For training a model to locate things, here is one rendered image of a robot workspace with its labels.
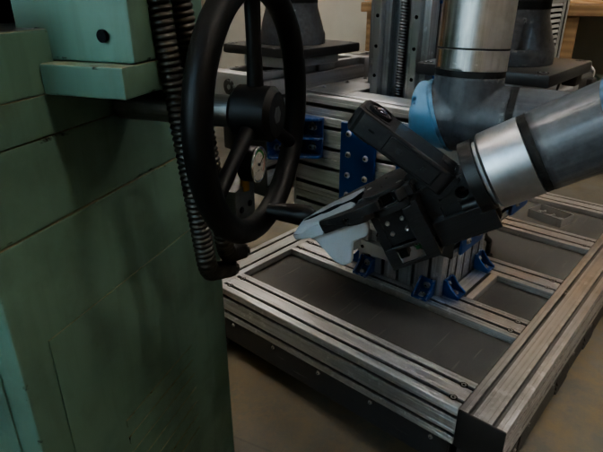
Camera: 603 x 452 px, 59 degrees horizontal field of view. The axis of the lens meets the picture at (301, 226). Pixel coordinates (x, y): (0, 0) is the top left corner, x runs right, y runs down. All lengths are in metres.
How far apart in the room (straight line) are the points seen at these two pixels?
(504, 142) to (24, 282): 0.48
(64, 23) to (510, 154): 0.43
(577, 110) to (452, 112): 0.15
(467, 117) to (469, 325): 0.79
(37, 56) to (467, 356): 0.99
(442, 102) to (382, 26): 0.60
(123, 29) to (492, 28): 0.36
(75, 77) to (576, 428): 1.28
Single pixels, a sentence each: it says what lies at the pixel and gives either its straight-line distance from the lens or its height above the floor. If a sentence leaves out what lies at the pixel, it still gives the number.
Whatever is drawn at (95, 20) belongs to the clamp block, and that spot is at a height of 0.91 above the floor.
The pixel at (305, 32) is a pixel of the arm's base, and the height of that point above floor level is 0.84.
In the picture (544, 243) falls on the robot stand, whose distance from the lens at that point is 1.80.
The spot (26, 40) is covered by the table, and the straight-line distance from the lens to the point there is 0.58.
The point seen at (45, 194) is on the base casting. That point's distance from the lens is 0.60.
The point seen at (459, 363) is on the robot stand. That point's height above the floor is 0.21.
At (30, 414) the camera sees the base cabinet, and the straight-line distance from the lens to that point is 0.66.
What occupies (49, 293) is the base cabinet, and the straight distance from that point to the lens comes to 0.63.
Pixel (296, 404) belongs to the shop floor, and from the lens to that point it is 1.37.
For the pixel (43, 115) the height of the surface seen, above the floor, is 0.82.
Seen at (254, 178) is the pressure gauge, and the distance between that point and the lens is 0.89.
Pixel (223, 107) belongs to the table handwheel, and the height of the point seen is 0.82.
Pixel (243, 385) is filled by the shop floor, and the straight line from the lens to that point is 1.43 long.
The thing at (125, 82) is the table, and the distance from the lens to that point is 0.53.
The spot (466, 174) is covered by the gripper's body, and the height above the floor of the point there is 0.78.
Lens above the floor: 0.94
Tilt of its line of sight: 25 degrees down
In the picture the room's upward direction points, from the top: straight up
